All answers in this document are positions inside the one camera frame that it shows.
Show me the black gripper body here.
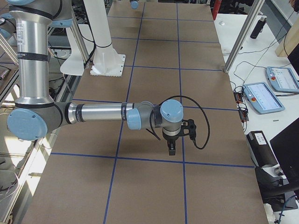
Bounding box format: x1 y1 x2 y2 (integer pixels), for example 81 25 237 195
162 127 187 142

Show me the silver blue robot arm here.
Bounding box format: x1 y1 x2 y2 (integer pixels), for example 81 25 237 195
7 0 184 155
130 0 139 9

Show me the brown paper table cover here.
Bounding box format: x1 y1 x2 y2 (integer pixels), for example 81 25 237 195
22 0 267 224

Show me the orange black electronics board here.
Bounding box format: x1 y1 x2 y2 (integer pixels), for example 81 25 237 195
233 86 249 123

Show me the black box with label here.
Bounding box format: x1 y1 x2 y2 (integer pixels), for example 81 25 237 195
246 131 278 168

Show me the near blue teach pendant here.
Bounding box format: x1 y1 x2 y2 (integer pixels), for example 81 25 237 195
243 82 285 114

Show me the blue teach pendant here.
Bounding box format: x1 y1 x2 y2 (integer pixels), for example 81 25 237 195
243 82 285 114
266 67 299 94

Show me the black monitor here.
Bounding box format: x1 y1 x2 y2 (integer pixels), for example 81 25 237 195
270 119 299 182

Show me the far blue teach pendant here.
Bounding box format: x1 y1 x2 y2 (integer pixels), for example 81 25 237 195
266 67 299 94

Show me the black water bottle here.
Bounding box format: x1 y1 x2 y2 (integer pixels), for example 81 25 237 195
250 15 267 39

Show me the wooden board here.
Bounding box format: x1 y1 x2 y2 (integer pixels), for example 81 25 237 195
275 19 299 57

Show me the black camera cable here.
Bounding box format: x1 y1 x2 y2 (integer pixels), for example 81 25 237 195
146 95 211 149

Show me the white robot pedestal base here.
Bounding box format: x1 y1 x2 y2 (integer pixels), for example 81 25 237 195
84 0 126 77

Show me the aluminium frame post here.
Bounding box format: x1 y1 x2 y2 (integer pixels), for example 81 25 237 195
223 0 265 73

